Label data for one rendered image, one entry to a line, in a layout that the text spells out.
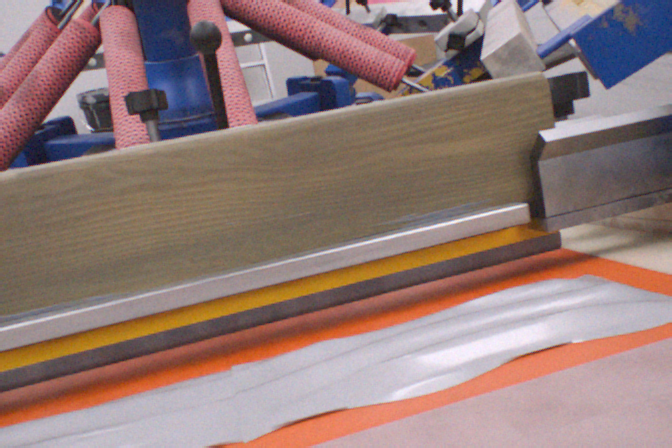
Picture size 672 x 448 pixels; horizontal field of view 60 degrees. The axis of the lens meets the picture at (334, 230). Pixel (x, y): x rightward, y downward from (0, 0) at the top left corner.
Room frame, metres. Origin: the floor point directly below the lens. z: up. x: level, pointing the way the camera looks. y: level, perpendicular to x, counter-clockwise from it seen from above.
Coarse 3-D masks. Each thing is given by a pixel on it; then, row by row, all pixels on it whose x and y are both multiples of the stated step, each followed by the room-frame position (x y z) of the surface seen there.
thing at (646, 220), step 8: (648, 208) 0.31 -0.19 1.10; (656, 208) 0.30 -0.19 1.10; (664, 208) 0.30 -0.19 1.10; (616, 216) 0.33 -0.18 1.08; (624, 216) 0.33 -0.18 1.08; (632, 216) 0.32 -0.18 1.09; (640, 216) 0.31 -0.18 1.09; (648, 216) 0.31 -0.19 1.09; (656, 216) 0.30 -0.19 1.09; (664, 216) 0.30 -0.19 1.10; (592, 224) 0.36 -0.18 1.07; (600, 224) 0.35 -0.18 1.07; (608, 224) 0.34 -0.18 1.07; (616, 224) 0.33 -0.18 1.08; (624, 224) 0.33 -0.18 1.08; (632, 224) 0.32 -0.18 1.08; (640, 224) 0.31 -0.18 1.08; (648, 224) 0.31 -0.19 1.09; (656, 224) 0.30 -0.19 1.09; (664, 224) 0.30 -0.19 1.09; (648, 232) 0.31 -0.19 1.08; (656, 232) 0.30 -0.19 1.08; (664, 232) 0.30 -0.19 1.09
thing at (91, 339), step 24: (480, 240) 0.28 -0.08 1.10; (504, 240) 0.28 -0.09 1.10; (384, 264) 0.27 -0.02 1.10; (408, 264) 0.27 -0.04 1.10; (264, 288) 0.26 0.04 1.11; (288, 288) 0.26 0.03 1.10; (312, 288) 0.26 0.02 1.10; (168, 312) 0.25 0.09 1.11; (192, 312) 0.25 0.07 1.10; (216, 312) 0.25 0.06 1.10; (72, 336) 0.24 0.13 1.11; (96, 336) 0.24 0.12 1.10; (120, 336) 0.24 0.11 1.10; (0, 360) 0.23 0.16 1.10; (24, 360) 0.23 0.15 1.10
